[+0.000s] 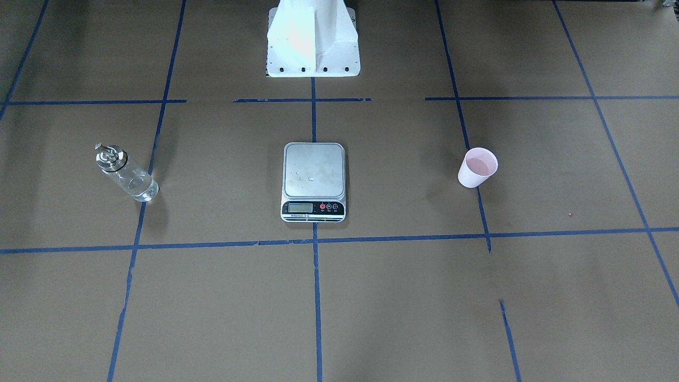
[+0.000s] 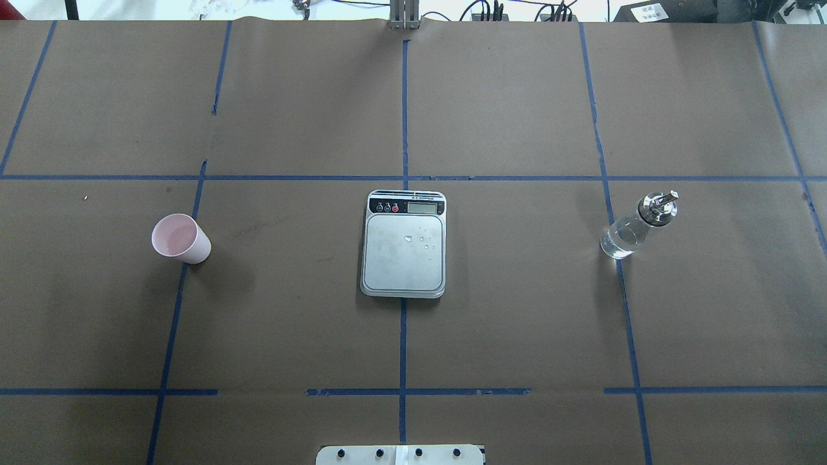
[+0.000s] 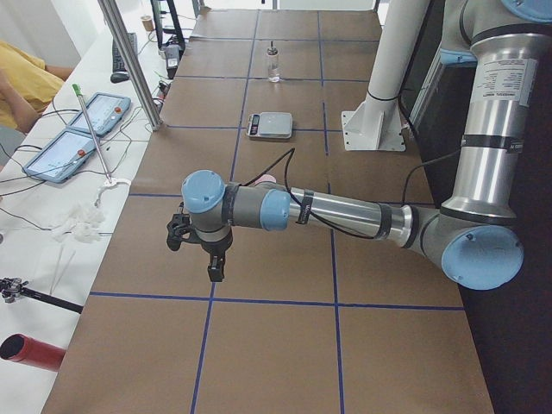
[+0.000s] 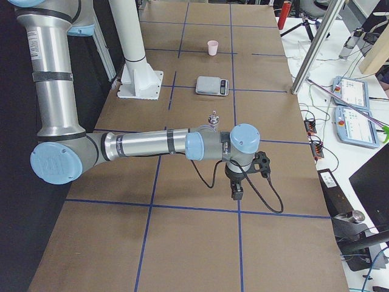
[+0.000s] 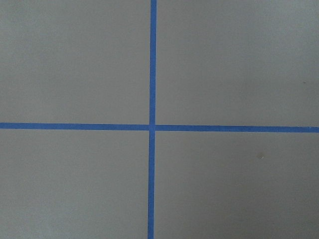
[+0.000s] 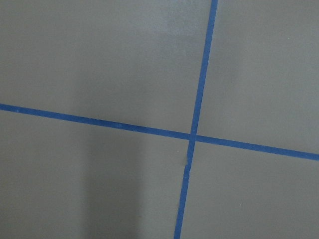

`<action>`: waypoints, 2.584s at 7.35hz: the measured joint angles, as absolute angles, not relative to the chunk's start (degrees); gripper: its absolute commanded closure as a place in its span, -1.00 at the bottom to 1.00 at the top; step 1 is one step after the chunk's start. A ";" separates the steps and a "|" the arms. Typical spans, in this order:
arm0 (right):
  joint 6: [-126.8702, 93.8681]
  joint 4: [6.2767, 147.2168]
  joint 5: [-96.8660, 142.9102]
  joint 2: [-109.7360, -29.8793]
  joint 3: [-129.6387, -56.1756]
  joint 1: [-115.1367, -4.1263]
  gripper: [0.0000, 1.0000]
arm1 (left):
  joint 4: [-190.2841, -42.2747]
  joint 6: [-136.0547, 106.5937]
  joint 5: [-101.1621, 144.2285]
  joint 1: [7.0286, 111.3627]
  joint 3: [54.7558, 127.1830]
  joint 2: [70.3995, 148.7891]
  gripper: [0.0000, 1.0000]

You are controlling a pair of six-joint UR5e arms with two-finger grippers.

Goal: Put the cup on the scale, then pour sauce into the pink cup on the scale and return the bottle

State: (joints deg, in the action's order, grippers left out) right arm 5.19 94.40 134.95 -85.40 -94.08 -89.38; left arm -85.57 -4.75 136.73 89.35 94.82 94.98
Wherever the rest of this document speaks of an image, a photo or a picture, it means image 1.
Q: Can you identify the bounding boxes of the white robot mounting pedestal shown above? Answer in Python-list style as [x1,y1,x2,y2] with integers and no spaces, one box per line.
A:
[265,1,361,78]

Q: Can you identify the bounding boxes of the silver digital kitchen scale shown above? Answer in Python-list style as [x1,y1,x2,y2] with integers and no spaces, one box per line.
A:
[280,142,347,223]

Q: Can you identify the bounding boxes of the glass sauce bottle metal cap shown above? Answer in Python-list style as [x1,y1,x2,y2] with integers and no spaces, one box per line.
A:
[94,143,160,202]

